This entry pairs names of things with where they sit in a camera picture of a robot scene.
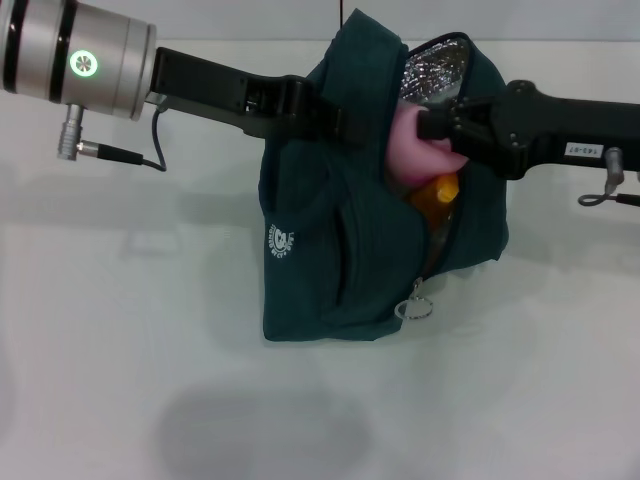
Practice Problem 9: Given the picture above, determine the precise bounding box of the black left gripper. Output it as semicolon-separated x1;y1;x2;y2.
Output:
148;46;370;150

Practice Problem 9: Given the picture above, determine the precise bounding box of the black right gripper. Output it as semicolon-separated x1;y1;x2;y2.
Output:
415;78;640;182

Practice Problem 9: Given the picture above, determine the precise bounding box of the pink peach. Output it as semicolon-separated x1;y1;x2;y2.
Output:
384;103;469;185

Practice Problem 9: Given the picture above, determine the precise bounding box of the yellow banana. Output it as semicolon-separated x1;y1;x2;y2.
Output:
407;172;461;236

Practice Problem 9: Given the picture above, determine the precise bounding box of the dark teal insulated lunch bag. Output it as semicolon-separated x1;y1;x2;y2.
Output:
257;7;511;346

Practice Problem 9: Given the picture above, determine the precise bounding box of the right gripper cable with plug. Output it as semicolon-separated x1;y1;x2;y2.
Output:
577;146;640;209

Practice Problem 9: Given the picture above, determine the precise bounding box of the gripper cable with plug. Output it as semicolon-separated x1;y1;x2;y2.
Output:
577;146;640;209
57;102;170;174

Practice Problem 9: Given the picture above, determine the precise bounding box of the left gripper cable with plug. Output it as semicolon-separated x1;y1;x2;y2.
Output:
57;102;170;174

